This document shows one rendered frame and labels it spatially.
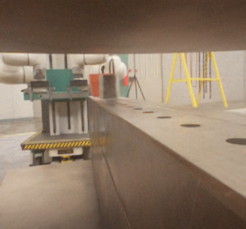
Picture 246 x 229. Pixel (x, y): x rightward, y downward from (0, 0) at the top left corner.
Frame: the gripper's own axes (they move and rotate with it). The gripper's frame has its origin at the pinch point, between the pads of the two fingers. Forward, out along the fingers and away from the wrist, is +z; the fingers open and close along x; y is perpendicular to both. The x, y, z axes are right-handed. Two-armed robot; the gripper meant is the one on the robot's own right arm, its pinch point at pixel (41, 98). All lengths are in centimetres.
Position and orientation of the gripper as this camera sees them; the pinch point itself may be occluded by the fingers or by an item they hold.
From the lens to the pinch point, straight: 183.9
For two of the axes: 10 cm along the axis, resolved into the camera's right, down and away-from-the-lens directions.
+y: -1.2, -0.6, 9.9
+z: 0.4, 10.0, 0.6
